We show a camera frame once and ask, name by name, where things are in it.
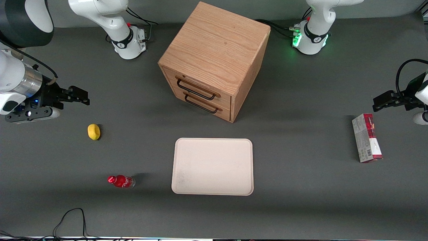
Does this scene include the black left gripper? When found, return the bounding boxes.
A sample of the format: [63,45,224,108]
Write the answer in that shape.
[372,73,426,112]

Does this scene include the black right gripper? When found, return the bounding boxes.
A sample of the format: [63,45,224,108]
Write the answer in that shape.
[34,83,90,109]

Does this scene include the red coke bottle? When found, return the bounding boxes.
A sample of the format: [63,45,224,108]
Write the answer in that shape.
[107,175,136,188]

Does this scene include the beige rectangular tray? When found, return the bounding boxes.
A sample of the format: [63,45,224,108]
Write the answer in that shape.
[171,138,254,196]

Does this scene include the yellow lemon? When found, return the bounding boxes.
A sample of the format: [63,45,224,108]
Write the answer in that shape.
[88,124,101,141]

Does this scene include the red plaid cardboard box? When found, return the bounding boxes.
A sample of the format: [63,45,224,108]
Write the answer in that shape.
[352,113,384,163]

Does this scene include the wooden drawer front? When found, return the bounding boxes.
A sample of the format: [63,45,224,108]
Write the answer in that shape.
[163,66,232,109]
[169,84,232,122]

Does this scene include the wooden drawer cabinet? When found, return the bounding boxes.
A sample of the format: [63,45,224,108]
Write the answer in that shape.
[158,1,271,123]

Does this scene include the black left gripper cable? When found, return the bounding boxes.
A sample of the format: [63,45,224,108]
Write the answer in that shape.
[396,59,428,97]

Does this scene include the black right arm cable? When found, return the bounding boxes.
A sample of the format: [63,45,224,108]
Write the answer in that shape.
[0,39,58,80]

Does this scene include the black right base cables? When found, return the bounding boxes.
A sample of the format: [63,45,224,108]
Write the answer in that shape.
[125,7,159,44]

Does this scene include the black base cables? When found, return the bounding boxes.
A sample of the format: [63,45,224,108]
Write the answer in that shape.
[125,7,159,44]
[256,19,301,38]

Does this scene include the thin black looped cable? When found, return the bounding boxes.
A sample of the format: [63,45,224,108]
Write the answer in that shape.
[53,208,101,241]

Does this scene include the black metal drawer handle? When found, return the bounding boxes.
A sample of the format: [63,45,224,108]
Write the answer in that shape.
[184,94,223,114]
[176,76,221,101]

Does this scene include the black left base cables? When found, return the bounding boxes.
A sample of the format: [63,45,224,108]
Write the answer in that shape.
[256,19,301,38]

